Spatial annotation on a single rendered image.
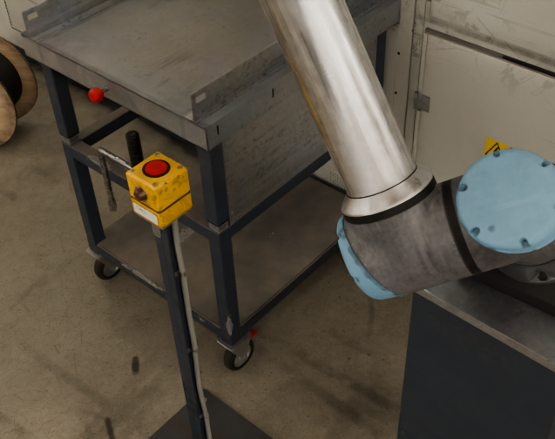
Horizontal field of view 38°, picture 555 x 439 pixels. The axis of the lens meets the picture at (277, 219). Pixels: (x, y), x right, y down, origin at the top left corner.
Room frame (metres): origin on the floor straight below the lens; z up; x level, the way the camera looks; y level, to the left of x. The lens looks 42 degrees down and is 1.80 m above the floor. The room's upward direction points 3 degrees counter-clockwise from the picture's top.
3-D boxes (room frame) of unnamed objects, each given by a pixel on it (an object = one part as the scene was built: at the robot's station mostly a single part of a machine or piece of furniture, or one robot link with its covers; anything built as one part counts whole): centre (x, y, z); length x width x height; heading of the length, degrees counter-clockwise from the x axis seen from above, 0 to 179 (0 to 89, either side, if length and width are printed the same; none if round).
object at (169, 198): (1.14, 0.21, 0.85); 0.08 x 0.08 x 0.10; 47
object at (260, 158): (1.79, 0.13, 0.46); 0.64 x 0.58 x 0.66; 137
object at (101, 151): (1.51, 0.36, 0.60); 0.17 x 0.03 x 0.30; 47
